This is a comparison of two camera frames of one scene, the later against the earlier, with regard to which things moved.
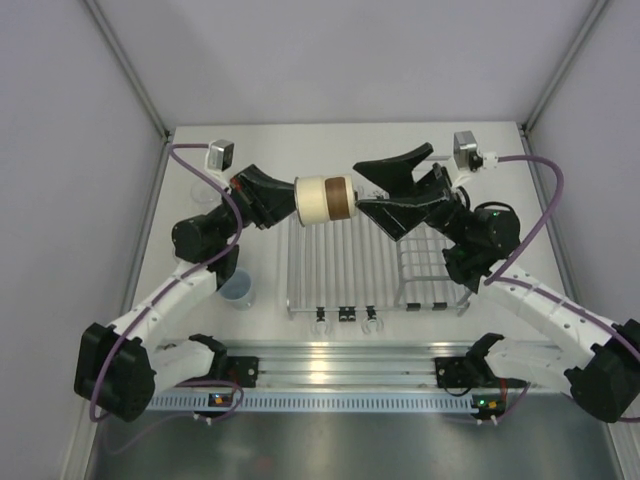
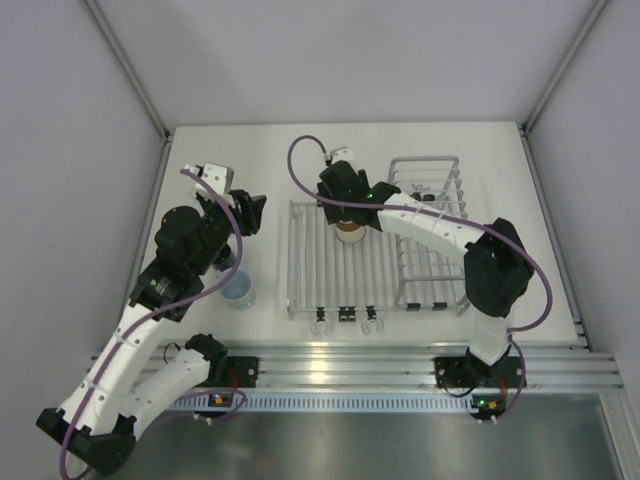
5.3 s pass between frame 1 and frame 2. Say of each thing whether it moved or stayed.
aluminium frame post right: stayed
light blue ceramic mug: stayed
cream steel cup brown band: moved
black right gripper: moved
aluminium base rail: stayed
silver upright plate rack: stayed
